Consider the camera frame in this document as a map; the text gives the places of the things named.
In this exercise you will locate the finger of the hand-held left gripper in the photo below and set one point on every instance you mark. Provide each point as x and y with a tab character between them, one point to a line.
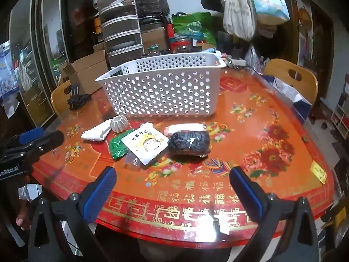
31	136
47	142

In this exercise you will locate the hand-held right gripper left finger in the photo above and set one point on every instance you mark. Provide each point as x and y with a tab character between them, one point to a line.
101	193

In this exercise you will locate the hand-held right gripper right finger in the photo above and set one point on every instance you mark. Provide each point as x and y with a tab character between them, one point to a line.
245	193

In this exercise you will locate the clear plastic packet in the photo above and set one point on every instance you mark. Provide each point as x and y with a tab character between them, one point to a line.
131	159

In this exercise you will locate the white soft packet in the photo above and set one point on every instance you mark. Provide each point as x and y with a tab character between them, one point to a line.
94	134

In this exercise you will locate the green snack packet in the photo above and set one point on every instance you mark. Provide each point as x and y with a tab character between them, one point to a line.
117	147

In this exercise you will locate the white cartoon print packet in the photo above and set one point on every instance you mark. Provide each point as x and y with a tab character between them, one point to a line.
146	144

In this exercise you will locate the white ribbed pumpkin-shaped ball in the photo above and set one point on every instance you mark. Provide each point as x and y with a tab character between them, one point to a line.
119	124

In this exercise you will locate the black bundle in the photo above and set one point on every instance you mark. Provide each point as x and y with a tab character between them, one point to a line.
188	143

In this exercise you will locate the white and red packet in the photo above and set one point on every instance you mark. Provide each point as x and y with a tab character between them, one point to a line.
185	127

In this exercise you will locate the white perforated plastic basket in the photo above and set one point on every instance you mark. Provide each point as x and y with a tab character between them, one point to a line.
163	92

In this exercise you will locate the person's left hand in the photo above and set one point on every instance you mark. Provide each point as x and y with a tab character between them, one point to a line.
23	215

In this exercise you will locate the wooden chair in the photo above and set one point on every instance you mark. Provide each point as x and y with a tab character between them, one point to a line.
58	98
305	87

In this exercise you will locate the black phone stand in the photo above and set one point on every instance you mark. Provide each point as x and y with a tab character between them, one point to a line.
77	99

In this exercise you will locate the red floral printed tablecloth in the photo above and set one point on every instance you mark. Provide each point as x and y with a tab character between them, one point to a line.
245	131

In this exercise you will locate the dark framed glass door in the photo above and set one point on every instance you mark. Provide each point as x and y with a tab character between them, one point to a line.
30	60

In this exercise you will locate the yellow sticker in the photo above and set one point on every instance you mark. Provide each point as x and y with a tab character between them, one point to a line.
318	172

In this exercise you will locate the open cardboard box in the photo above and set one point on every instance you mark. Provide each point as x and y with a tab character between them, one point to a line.
87	71

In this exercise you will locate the white and blue paper bag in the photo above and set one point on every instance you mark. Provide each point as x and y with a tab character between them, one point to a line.
293	98

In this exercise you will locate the cluttered storage shelf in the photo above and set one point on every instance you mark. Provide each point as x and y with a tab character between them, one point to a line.
340	112

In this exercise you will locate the white power strip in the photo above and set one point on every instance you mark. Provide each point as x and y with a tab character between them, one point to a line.
235	62

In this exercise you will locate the clear hanging plastic bag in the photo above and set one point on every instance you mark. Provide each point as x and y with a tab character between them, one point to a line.
253	58

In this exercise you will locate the stacked grey storage drawers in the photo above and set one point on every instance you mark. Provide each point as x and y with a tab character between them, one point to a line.
122	27

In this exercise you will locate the brown cardboard box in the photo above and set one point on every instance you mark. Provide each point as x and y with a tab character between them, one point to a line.
154	39

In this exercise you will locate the green shopping bag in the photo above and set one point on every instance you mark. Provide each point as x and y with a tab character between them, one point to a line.
193	30

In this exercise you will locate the black plastic wrapped stack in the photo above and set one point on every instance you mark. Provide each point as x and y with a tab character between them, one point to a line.
151	2

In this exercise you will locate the beige canvas tote bag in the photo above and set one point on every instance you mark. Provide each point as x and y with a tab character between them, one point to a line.
237	13

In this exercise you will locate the blue printed tote bag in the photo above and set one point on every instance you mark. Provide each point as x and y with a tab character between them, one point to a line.
268	1

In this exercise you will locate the wall poster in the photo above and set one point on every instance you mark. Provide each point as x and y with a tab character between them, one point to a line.
304	32

